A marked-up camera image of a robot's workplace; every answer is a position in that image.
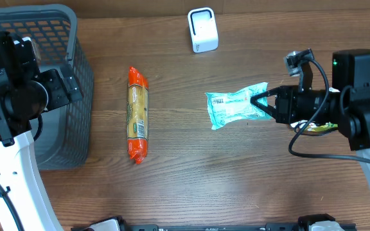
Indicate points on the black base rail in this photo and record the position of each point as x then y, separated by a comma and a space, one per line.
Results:
311, 222

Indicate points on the green jasmine tea pouch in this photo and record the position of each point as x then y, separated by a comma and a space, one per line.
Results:
312, 127

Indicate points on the white floral cream tube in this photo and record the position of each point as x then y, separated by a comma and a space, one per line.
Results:
300, 123

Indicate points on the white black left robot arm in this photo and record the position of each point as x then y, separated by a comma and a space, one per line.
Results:
26, 93

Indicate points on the grey plastic shopping basket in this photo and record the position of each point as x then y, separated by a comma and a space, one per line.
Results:
64, 141

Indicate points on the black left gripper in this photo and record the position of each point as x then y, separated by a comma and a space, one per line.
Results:
68, 85

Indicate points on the teal snack packet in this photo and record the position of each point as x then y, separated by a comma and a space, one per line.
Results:
224, 108

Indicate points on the white barcode scanner stand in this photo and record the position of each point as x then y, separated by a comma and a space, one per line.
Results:
203, 30

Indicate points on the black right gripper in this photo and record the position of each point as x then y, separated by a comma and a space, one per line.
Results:
284, 108

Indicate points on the orange spaghetti pasta packet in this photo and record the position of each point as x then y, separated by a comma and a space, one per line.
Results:
137, 116

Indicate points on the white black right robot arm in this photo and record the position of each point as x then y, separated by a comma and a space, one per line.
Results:
344, 101

